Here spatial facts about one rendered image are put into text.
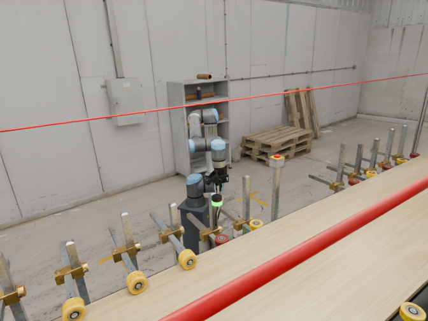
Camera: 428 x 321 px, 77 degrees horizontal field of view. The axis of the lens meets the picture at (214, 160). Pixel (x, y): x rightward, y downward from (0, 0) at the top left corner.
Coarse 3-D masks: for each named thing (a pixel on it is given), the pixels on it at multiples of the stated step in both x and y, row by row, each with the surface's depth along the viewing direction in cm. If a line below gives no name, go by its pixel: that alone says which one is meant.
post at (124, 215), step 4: (120, 212) 130; (124, 212) 129; (120, 216) 129; (124, 216) 128; (128, 216) 129; (124, 220) 129; (128, 220) 130; (124, 224) 129; (128, 224) 130; (124, 228) 130; (128, 228) 131; (124, 232) 131; (128, 232) 132; (124, 236) 133; (128, 236) 132; (128, 240) 133; (132, 240) 134; (128, 244) 133; (132, 244) 135; (132, 256) 137; (132, 260) 138; (136, 260) 139; (136, 264) 139; (136, 268) 140
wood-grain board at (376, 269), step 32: (416, 160) 244; (352, 192) 193; (384, 192) 191; (288, 224) 160; (320, 224) 158; (384, 224) 156; (416, 224) 155; (224, 256) 136; (256, 256) 135; (320, 256) 133; (352, 256) 132; (384, 256) 131; (416, 256) 131; (160, 288) 119; (192, 288) 118; (288, 288) 116; (320, 288) 115; (352, 288) 114; (384, 288) 114; (416, 288) 113; (96, 320) 105; (128, 320) 104; (224, 320) 103; (256, 320) 102; (288, 320) 102; (320, 320) 101; (352, 320) 100; (384, 320) 100
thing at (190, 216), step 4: (188, 216) 181; (192, 216) 180; (192, 220) 176; (196, 220) 174; (196, 224) 172; (200, 224) 170; (200, 228) 168; (204, 228) 166; (208, 236) 160; (212, 236) 158; (212, 240) 157
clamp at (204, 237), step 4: (208, 228) 164; (220, 228) 165; (200, 232) 161; (208, 232) 160; (212, 232) 161; (216, 232) 163; (220, 232) 164; (200, 236) 162; (204, 236) 159; (204, 240) 159
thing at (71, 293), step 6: (60, 246) 139; (66, 252) 134; (66, 258) 130; (66, 264) 126; (66, 276) 119; (66, 282) 116; (72, 282) 116; (66, 288) 113; (72, 288) 113; (66, 294) 110; (72, 294) 110; (66, 300) 107
